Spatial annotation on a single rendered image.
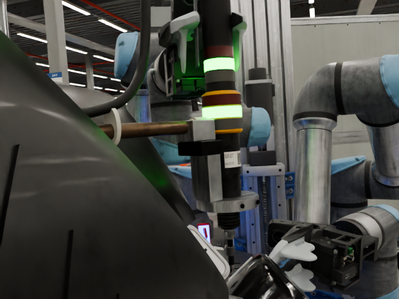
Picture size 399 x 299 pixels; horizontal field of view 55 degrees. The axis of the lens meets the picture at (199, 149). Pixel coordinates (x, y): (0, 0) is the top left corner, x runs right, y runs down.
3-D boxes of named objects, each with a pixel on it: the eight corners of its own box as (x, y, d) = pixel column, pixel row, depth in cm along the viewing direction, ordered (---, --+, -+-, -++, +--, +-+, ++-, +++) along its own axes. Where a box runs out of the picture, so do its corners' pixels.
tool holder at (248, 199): (212, 220, 37) (206, 118, 36) (170, 211, 42) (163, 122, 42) (272, 203, 43) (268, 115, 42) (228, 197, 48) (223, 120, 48)
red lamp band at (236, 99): (220, 104, 40) (219, 92, 39) (193, 108, 43) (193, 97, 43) (249, 104, 42) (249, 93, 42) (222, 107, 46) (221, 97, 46)
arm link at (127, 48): (172, 215, 119) (176, 36, 95) (123, 221, 116) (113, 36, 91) (165, 194, 130) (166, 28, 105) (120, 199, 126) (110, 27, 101)
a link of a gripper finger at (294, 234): (290, 232, 55) (322, 222, 61) (281, 229, 57) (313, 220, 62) (287, 263, 56) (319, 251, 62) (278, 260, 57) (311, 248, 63)
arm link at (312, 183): (284, 60, 87) (272, 287, 77) (334, 53, 81) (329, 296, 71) (299, 79, 96) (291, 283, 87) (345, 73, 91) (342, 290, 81)
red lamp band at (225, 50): (218, 55, 40) (217, 43, 40) (197, 61, 43) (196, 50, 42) (240, 57, 42) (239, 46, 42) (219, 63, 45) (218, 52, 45)
